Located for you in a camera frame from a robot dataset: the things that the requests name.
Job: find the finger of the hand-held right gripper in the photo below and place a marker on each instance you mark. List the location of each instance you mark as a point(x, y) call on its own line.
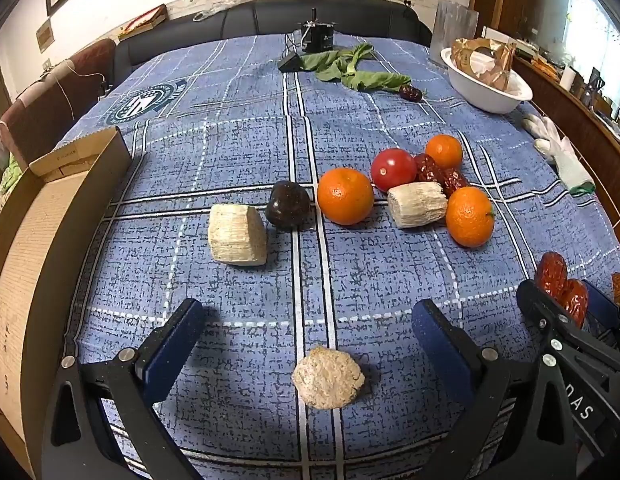
point(540, 312)
point(599, 306)

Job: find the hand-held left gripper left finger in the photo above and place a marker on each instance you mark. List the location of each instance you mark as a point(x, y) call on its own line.
point(173, 347)

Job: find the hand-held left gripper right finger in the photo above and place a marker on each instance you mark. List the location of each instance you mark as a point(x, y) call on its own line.
point(438, 346)

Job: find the beige lumpy chunk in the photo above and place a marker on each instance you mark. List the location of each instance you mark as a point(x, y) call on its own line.
point(328, 377)

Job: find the medium orange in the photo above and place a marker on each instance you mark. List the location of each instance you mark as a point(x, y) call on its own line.
point(470, 217)

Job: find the large white sugarcane chunk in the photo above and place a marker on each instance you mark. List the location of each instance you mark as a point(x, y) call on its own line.
point(237, 235)

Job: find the large orange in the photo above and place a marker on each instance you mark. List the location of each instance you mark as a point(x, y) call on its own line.
point(345, 196)

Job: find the cardboard box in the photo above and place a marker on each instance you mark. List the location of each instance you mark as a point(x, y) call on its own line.
point(19, 260)

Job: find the red tomato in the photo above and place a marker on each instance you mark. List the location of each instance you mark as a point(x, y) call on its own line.
point(394, 170)

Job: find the dark purple round fruit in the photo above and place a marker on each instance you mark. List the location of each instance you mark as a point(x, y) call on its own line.
point(288, 206)

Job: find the small orange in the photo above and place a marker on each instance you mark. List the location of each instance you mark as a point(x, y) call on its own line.
point(444, 151)

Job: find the white work glove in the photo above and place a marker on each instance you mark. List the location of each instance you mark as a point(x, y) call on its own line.
point(565, 157)

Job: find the wooden sideboard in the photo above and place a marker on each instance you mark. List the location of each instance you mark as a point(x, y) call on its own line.
point(585, 125)

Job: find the white bowl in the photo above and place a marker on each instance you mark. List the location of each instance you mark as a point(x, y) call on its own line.
point(485, 97)

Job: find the blue plaid tablecloth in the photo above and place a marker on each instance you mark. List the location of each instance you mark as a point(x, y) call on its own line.
point(239, 135)

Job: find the white cup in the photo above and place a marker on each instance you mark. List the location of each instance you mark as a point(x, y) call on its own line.
point(568, 78)

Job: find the green cloth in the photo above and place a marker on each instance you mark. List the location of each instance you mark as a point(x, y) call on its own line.
point(9, 177)

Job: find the dark red date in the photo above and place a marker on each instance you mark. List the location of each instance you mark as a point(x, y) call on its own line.
point(410, 93)

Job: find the brown armchair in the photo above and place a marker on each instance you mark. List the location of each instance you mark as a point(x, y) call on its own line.
point(44, 105)

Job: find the green leafy vegetable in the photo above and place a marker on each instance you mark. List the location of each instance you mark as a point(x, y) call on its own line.
point(362, 80)

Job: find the clear plastic bag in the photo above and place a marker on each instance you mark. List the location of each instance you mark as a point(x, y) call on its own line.
point(452, 22)

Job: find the black power adapter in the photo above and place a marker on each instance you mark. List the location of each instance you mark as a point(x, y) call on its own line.
point(291, 63)

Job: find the red and gold box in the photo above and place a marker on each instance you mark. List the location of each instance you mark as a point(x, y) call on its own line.
point(142, 22)

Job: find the black sofa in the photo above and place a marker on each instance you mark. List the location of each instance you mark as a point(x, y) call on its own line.
point(239, 22)

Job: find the black electronic device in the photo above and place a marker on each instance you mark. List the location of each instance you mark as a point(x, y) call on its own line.
point(317, 35)

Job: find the crumpled white plastic bag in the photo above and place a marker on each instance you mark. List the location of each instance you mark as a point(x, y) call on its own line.
point(212, 9)

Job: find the wall socket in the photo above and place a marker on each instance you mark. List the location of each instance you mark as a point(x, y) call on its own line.
point(47, 64)

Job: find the small wall plaque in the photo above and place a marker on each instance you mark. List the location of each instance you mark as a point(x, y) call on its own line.
point(44, 35)

